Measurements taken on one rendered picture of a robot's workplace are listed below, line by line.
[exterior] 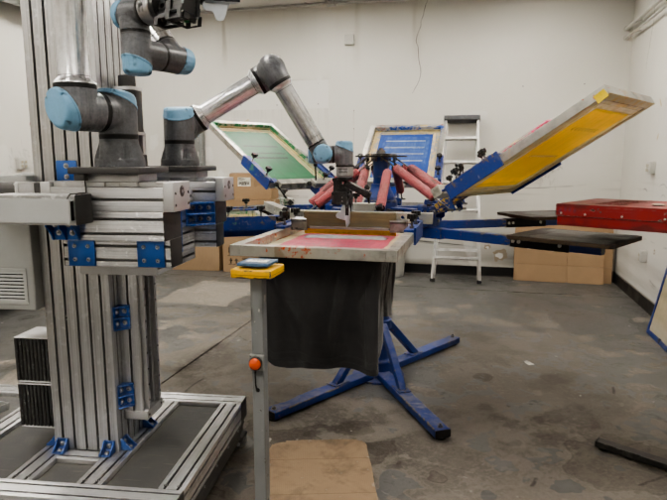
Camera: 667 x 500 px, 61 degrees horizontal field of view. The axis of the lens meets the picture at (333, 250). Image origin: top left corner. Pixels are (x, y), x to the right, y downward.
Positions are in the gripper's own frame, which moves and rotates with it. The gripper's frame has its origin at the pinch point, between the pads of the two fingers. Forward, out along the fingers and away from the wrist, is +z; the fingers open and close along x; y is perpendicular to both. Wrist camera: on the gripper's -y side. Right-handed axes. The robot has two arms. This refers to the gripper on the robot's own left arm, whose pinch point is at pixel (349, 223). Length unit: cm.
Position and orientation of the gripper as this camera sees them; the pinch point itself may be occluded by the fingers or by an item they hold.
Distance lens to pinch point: 248.6
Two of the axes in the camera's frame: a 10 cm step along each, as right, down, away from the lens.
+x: -2.4, 1.5, -9.6
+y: -9.7, -0.3, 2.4
